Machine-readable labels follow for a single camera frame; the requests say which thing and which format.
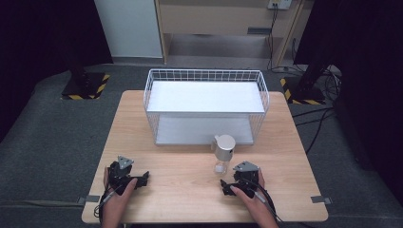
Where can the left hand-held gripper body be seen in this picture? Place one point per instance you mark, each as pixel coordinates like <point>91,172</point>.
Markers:
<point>122,171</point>

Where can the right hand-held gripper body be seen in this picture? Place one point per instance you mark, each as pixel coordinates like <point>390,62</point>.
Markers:
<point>247,177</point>

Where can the person's right hand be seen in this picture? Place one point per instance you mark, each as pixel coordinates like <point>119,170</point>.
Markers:
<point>250,198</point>

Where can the person's left hand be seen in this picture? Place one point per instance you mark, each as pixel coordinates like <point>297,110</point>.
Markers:
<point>118,196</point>

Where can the light wooden table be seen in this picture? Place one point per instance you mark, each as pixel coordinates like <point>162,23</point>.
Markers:
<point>177,196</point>

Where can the grey tape piece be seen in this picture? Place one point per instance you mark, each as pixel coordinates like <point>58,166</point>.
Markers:
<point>89,199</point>
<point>320,199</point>

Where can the black stand with striped base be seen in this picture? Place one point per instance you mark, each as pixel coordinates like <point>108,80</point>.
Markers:
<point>84,85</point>
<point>305,91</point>

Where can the white panel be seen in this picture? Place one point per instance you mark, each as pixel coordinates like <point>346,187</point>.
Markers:
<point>130,28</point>

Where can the black curtain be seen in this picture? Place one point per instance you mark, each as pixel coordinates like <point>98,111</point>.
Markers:
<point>370,79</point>
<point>38,38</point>

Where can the white wall power socket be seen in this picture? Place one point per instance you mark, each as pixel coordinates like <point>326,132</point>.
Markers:
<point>279,3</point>

